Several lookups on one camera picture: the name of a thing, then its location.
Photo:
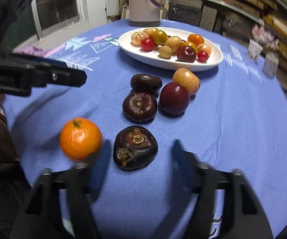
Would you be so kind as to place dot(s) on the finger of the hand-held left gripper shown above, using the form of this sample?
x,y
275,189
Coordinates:
x,y
51,63
66,77

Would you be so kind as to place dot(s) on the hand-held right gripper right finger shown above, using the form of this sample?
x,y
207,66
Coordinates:
x,y
180,159

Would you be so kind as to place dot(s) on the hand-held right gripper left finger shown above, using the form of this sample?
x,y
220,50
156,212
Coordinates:
x,y
101,164

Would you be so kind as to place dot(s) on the orange mandarin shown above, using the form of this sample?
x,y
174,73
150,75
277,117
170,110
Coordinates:
x,y
80,139

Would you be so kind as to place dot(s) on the large dark water chestnut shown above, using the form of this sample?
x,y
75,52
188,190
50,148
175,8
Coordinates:
x,y
135,147

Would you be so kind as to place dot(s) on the large yellow loquat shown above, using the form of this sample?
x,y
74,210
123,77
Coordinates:
x,y
186,81

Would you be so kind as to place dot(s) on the white plate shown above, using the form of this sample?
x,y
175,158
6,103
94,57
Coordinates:
x,y
158,62

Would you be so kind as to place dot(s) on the purple cloth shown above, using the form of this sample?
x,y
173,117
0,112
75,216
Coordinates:
x,y
34,51

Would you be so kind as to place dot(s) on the white framed window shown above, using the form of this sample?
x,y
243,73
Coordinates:
x,y
56,5

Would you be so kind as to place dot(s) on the person's dark jacket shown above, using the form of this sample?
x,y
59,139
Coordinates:
x,y
9,17

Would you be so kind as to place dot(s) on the dark red plum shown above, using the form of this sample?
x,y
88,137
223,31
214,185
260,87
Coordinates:
x,y
187,54
174,99

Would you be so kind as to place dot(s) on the red cherry tomato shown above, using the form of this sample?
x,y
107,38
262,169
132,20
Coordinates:
x,y
202,56
147,44

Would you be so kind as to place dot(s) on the yellow green tomato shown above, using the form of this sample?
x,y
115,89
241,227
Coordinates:
x,y
159,36

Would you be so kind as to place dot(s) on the small yellow loquat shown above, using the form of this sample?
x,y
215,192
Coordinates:
x,y
165,51

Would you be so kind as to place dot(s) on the beige thermos jug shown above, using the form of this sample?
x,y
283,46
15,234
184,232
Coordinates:
x,y
144,5

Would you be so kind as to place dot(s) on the silver drink can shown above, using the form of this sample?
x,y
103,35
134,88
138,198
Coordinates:
x,y
270,64

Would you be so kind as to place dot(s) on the printed paper cup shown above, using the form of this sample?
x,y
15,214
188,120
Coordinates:
x,y
254,51

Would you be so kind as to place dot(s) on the pink crumpled cloth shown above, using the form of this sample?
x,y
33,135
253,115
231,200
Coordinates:
x,y
262,33

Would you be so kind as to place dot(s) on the wooden storage shelf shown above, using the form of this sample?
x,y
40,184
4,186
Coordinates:
x,y
233,10

